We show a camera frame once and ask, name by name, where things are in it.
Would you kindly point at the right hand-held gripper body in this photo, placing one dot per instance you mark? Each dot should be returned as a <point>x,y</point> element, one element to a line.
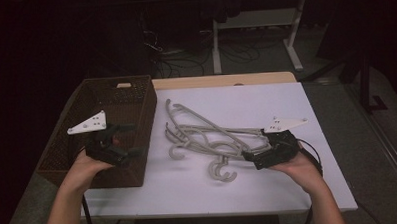
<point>281,147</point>

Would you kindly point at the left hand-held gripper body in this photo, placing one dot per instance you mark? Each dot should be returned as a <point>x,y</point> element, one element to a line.
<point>102,150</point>

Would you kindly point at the brown wicker basket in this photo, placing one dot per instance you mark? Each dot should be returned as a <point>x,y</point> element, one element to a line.
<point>142,104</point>

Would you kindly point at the grey plastic clothes hanger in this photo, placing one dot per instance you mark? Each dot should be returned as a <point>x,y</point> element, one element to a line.
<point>222,175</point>
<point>200,120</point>
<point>175,155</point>

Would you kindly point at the person's left hand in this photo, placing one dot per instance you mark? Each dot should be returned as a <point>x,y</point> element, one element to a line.
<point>85,166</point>

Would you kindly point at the person's right hand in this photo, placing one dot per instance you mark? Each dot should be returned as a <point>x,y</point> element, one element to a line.
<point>298,170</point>

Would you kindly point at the white sheet table cover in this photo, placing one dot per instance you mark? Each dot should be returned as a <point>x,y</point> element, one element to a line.
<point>252,100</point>

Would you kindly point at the black metal stand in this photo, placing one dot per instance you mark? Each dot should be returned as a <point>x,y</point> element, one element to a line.
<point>365,86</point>

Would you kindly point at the metal floor rail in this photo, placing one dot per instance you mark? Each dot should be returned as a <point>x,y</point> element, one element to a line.
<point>384,142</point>

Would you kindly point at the white metal table frame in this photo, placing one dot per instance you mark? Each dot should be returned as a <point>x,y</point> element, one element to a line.
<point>250,18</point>

